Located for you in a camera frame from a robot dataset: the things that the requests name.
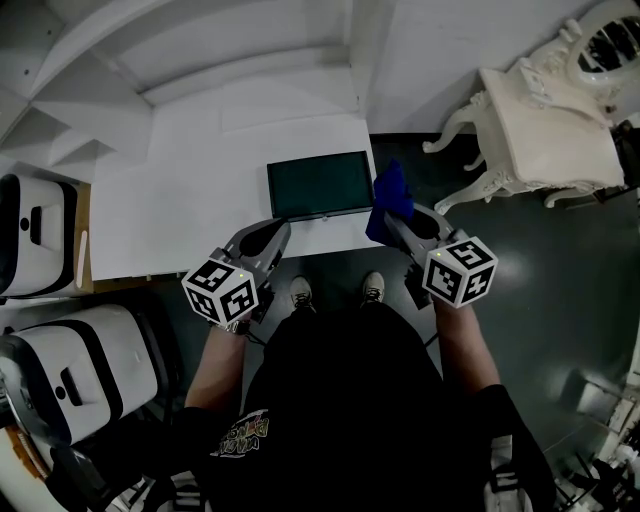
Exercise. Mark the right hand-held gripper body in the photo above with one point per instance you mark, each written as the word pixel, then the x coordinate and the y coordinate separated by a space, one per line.
pixel 457 272

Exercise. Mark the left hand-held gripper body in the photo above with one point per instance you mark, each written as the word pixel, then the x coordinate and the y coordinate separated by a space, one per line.
pixel 220 292

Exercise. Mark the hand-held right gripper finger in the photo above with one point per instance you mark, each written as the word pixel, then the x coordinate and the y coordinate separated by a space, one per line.
pixel 412 245
pixel 445 231

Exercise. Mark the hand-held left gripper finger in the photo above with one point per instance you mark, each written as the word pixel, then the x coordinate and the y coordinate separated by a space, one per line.
pixel 250 230
pixel 277 250

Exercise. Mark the blue cloth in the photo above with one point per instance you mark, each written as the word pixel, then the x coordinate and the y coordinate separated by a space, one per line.
pixel 392 190

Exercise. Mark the dark rectangular tray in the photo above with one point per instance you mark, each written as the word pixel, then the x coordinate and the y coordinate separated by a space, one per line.
pixel 320 185

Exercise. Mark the person's left forearm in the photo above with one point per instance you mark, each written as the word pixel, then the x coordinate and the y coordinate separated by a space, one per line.
pixel 217 365

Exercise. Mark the person's right forearm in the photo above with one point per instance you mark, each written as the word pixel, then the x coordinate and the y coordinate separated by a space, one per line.
pixel 465 350

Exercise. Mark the silver wristwatch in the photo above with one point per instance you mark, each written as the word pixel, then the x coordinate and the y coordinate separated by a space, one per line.
pixel 232 327

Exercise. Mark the person's left shoe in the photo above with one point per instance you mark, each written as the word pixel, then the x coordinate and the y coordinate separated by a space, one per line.
pixel 302 292

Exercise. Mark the person's shoe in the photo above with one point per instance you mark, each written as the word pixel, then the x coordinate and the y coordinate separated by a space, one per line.
pixel 373 287
pixel 302 292

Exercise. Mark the person's right shoe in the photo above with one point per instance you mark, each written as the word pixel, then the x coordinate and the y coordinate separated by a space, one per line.
pixel 373 287

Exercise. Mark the white ornate dressing table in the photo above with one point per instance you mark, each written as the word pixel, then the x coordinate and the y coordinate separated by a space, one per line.
pixel 550 145

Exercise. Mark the white machine with black trim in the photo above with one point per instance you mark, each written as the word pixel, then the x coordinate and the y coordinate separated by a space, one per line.
pixel 85 370
pixel 40 235

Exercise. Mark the person's black printed t-shirt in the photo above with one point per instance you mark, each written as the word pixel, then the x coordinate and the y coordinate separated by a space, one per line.
pixel 350 410

